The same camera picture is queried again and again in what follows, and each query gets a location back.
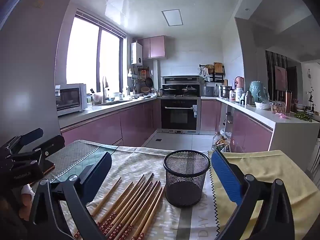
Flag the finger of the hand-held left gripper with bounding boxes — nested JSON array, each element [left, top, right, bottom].
[[0, 128, 44, 155], [10, 134, 66, 174]]

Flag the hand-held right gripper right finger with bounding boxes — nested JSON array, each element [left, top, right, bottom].
[[211, 149, 296, 240]]

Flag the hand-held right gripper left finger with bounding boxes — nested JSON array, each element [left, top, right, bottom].
[[27, 151, 113, 240]]

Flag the black mesh cup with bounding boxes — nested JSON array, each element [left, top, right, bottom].
[[163, 150, 210, 207]]

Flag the group of wooden chopsticks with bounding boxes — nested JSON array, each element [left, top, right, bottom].
[[73, 172, 167, 240]]

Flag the person's left hand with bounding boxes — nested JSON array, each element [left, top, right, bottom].
[[0, 184, 35, 230]]

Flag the dark slab with brown rim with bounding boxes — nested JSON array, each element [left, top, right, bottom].
[[43, 159, 56, 175]]

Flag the plastic oil bottle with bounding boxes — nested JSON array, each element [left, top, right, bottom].
[[212, 131, 222, 152]]

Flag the plastic bag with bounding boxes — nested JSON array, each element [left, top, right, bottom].
[[220, 130, 234, 153]]

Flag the patchwork printed tablecloth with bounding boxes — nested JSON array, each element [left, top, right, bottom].
[[46, 139, 320, 240]]

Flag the pink base cabinets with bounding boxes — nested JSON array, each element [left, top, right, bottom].
[[201, 99, 273, 153], [59, 97, 162, 147]]

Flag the white microwave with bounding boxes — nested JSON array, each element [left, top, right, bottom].
[[55, 83, 88, 117]]

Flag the steel faucet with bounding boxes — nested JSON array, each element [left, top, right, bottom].
[[101, 76, 111, 105]]

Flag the black built-in oven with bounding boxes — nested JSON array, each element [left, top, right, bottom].
[[160, 97, 202, 131]]

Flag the white bowl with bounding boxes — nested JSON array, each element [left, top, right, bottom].
[[254, 101, 272, 110]]

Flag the grey refrigerator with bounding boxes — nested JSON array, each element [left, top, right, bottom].
[[0, 0, 76, 145]]

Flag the steel stockpot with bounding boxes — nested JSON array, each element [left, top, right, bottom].
[[219, 85, 233, 99]]

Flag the steel rice cooker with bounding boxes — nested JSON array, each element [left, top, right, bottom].
[[203, 85, 216, 97]]

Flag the clear food container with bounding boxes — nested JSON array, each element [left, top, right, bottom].
[[270, 101, 286, 113]]

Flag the teal appliance under plastic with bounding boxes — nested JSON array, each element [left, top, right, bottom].
[[248, 80, 269, 104]]

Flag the kitchen window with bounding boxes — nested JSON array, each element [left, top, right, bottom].
[[66, 9, 125, 93]]

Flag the copper tumbler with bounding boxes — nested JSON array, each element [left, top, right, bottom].
[[285, 90, 293, 114]]

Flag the green leafy vegetables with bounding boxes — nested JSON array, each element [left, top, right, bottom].
[[293, 111, 313, 122]]

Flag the black steel range hood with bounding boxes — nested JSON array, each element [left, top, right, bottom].
[[161, 75, 202, 97]]

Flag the white water heater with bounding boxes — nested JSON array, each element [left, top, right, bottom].
[[130, 40, 144, 65]]

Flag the ceiling light panel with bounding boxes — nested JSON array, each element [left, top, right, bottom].
[[161, 9, 184, 27]]

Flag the black wall rack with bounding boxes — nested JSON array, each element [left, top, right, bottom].
[[199, 62, 226, 83]]

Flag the wall picture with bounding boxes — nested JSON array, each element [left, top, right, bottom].
[[274, 65, 288, 92]]

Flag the pink wall cabinet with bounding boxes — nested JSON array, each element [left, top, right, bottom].
[[137, 35, 167, 60]]

